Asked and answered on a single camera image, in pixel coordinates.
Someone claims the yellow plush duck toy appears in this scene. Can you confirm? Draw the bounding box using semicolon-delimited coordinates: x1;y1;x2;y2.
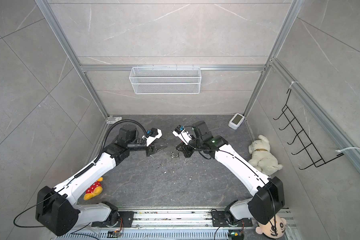
83;177;104;201

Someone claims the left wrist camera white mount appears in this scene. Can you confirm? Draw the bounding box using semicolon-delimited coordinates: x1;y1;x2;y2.
146;128;162;147

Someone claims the white plush dog toy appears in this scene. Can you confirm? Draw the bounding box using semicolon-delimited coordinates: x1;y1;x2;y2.
248;135;283;176

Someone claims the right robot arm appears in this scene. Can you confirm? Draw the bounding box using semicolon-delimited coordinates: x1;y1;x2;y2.
173;121;285;226

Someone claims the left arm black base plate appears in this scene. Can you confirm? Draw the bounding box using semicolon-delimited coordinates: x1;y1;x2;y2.
92;211;135;229

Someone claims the black wire hook rack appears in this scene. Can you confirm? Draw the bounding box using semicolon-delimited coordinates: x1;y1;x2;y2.
273;89;344;171

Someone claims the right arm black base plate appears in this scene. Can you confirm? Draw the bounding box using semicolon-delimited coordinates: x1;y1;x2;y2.
210;209;253;228

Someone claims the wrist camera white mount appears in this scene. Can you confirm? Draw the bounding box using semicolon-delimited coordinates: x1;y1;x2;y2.
146;128;162;147
173;125;192;145

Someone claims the beige plush doll striped shirt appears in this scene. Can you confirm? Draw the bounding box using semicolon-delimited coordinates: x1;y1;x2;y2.
255;215;287;240

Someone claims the white digital timer device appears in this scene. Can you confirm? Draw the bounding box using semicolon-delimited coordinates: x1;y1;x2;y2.
228;113;245;130

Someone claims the white wall socket box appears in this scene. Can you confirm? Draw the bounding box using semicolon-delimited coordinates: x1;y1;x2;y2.
106;117;122;125

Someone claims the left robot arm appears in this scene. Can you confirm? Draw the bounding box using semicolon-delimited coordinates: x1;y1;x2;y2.
33;120;165;236

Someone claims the white wire mesh basket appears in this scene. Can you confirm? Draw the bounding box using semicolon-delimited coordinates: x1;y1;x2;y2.
129;67;202;95

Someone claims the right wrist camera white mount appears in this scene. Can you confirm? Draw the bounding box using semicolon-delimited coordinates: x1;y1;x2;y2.
173;125;192;145

